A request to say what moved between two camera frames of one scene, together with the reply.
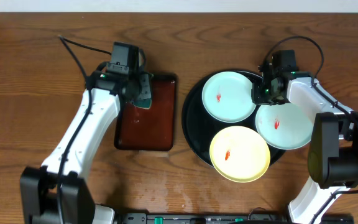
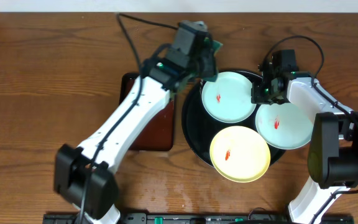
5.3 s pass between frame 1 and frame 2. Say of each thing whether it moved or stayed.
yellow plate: stayed
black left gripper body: moved
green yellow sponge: moved
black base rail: stayed
